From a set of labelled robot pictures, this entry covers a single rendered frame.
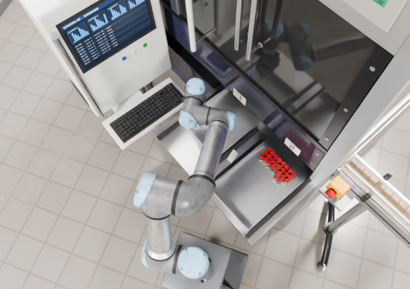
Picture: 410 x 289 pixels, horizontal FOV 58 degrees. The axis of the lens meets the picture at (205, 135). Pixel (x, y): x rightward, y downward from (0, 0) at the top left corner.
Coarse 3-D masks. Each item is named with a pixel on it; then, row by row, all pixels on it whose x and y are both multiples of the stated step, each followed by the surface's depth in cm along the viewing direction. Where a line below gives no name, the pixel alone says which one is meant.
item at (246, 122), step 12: (216, 96) 188; (228, 96) 190; (228, 108) 187; (240, 108) 187; (240, 120) 184; (252, 120) 184; (192, 132) 178; (204, 132) 182; (228, 132) 181; (240, 132) 181; (228, 144) 179
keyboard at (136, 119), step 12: (168, 84) 201; (156, 96) 198; (168, 96) 197; (180, 96) 197; (132, 108) 197; (144, 108) 195; (156, 108) 195; (168, 108) 195; (120, 120) 193; (132, 120) 192; (144, 120) 192; (156, 120) 194; (120, 132) 189; (132, 132) 189
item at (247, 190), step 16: (240, 160) 172; (256, 160) 175; (224, 176) 171; (240, 176) 172; (256, 176) 172; (272, 176) 171; (224, 192) 169; (240, 192) 169; (256, 192) 168; (272, 192) 168; (288, 192) 168; (240, 208) 166; (256, 208) 165; (272, 208) 162
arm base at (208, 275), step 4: (208, 256) 164; (212, 264) 162; (212, 268) 161; (208, 272) 157; (212, 272) 163; (204, 276) 156; (208, 276) 159; (188, 280) 158; (192, 280) 156; (196, 280) 156; (200, 280) 158; (204, 280) 160; (192, 284) 159; (196, 284) 159; (200, 284) 159
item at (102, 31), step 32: (32, 0) 132; (64, 0) 132; (96, 0) 140; (128, 0) 150; (64, 32) 141; (96, 32) 151; (128, 32) 163; (160, 32) 179; (64, 64) 154; (96, 64) 165; (128, 64) 180; (160, 64) 198; (96, 96) 182; (128, 96) 200
